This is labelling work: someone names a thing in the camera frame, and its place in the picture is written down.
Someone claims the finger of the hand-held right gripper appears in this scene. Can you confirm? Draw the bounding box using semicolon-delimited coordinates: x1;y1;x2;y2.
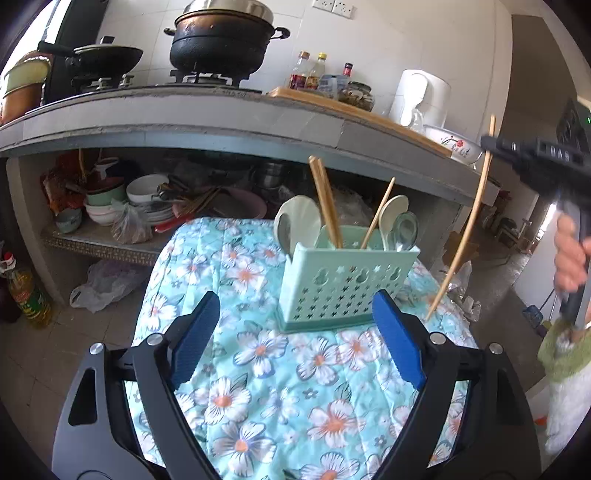
480;134;539;161

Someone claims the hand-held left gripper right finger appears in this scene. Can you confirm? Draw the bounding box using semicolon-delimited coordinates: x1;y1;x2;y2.
372;290;542;480

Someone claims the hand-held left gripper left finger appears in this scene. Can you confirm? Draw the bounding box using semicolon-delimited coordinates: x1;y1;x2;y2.
52;291;221;480

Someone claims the wooden chopstick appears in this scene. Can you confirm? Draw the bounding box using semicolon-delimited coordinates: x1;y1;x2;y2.
308;157;340;250
314;155;345;249
425;114;496;322
360;176;396;250

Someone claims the mint green utensil holder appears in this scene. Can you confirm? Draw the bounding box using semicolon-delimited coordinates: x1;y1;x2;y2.
277;225;421;334

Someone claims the white ceramic spoon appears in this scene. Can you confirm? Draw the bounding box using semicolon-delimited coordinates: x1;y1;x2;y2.
379;194;410;241
274;195;322;256

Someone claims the person's right forearm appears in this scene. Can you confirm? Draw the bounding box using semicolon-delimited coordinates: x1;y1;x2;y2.
537;305;591;457

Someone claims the person's right hand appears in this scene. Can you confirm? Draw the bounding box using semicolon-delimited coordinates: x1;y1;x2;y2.
553;213;591;296

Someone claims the floral enamel basin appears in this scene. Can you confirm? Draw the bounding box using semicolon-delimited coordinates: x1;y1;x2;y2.
422;124;485;166

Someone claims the crumpled clear plastic bag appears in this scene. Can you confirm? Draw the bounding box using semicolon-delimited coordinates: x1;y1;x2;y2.
443;261;481;321

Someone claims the floral quilted blanket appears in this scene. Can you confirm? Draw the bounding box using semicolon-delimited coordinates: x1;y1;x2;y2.
127;217;481;480

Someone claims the white kitchen appliance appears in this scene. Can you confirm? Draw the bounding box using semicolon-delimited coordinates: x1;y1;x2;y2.
388;69;452;127

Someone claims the white plastic bag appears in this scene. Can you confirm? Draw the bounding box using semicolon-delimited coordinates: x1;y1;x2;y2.
69;259;148;313

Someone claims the plastic bag with brown contents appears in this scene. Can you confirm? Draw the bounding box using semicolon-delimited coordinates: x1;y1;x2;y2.
111;203;153;245

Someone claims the stack of white plates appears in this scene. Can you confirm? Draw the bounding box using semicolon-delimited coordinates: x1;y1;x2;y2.
134;200;178;223

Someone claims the bundle of used chopsticks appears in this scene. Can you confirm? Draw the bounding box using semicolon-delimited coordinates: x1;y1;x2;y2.
182;187;222;215

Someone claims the plastic bag with yellow contents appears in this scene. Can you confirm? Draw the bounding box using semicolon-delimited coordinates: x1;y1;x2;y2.
332;185;384;222

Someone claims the pink plastic basin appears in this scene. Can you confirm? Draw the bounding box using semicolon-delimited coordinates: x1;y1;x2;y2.
185;186;269;220

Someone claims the stack of white bowls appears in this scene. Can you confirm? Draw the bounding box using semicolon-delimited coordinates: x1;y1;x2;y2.
83;202;123;227

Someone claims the white bowl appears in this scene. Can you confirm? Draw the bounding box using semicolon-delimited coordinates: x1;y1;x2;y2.
126;174;171;204

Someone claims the glass pickle jar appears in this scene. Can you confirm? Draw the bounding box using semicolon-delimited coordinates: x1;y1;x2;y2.
337;81;376;113

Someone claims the green bowl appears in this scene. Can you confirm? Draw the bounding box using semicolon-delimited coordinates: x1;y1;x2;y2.
85;184;127;207

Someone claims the cooking oil bottle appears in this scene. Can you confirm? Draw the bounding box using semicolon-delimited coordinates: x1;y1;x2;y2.
4;251;54;328

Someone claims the small teal bowl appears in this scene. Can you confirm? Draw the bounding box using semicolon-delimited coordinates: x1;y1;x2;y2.
55;207;84;234

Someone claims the steel pot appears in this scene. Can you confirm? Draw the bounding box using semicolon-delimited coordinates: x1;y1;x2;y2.
252;161;284;190

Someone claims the blue white carton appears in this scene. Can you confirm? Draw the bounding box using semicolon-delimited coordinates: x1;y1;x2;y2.
318;74;349;100

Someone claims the red plastic packet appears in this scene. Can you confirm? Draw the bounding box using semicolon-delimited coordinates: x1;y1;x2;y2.
41;154;93;215

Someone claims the brown sauce bottle red label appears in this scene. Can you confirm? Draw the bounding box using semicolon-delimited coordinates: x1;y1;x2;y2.
288;51;311;90

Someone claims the concrete kitchen counter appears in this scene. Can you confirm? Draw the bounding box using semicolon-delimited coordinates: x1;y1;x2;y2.
0;85;502;305

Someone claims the gas stove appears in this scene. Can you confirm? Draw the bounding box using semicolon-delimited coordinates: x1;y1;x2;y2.
69;69;264;95

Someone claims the black stock pot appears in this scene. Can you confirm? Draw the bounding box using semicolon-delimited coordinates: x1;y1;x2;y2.
164;11;291;75

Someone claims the black wok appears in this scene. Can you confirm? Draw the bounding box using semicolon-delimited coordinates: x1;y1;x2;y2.
38;36;145;77

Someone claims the orange pot with green lid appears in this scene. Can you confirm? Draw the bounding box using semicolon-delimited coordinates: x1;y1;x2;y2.
0;53;51;126

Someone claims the steel pot lid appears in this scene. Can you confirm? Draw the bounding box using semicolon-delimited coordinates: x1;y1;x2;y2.
182;0;275;24

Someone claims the red utensil handle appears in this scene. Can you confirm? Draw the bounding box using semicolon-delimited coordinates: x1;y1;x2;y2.
154;215;192;233

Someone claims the yellow hose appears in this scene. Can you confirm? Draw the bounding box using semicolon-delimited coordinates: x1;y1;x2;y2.
76;148;105;183

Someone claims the wall socket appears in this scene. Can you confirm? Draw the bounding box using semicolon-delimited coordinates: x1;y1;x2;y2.
311;0;355;18

